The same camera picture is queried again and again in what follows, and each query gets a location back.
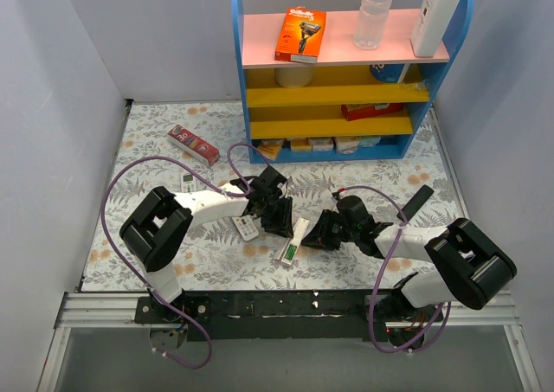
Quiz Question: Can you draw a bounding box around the white slim remote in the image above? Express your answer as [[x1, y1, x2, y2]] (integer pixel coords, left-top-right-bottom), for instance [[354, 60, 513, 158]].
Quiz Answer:
[[273, 217, 310, 266]]

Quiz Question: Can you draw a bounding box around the green battery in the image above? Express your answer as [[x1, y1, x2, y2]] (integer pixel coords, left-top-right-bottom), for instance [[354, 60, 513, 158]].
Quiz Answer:
[[283, 244, 298, 261]]

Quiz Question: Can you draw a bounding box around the black slim remote control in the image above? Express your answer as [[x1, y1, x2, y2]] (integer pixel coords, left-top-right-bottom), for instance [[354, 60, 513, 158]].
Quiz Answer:
[[397, 185, 435, 222]]

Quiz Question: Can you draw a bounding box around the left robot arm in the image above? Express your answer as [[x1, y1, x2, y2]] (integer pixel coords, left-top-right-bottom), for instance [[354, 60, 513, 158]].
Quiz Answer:
[[119, 166, 293, 323]]

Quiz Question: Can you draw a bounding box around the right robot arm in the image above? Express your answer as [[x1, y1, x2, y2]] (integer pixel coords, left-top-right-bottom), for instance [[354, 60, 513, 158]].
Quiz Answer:
[[302, 196, 517, 321]]

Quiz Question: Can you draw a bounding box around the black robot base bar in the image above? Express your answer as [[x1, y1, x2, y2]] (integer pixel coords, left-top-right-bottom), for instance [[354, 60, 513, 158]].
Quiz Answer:
[[134, 289, 444, 345]]

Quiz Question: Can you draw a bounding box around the small white remote control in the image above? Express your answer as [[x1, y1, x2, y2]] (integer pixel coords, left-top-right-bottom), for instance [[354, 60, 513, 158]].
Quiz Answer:
[[232, 215, 260, 242]]

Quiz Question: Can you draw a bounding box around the large white remote control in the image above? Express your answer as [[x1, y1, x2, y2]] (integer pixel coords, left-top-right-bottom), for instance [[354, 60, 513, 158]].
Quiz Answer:
[[180, 173, 196, 193]]

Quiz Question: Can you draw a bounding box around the yellow sponge pack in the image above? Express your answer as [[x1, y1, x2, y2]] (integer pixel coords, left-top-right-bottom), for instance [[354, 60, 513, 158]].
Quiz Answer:
[[257, 138, 285, 161]]

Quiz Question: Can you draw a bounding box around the red white toothpaste box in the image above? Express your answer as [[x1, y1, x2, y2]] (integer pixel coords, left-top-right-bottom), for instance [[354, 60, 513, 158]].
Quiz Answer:
[[167, 125, 220, 167]]

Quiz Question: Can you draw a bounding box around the red snack box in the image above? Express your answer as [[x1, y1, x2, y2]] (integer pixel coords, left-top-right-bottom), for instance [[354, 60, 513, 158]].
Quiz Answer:
[[341, 103, 405, 121]]

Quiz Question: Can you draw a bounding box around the blue yellow wooden shelf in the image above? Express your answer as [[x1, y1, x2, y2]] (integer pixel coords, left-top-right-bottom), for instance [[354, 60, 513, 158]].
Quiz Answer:
[[231, 0, 474, 163]]

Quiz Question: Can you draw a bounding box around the orange razor box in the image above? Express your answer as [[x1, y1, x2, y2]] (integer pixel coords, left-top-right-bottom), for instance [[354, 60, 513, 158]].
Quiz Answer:
[[274, 7, 326, 64]]

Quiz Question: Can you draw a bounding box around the blue paper cup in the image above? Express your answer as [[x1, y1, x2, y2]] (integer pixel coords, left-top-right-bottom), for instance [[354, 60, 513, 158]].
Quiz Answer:
[[370, 63, 410, 84]]

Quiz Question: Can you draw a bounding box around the clear plastic bottle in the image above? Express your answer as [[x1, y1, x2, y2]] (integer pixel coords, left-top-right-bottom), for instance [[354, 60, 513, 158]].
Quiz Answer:
[[353, 0, 393, 50]]

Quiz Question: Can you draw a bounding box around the white plastic bottle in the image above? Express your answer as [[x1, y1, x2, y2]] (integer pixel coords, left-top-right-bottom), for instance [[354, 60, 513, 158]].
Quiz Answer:
[[410, 0, 460, 57]]

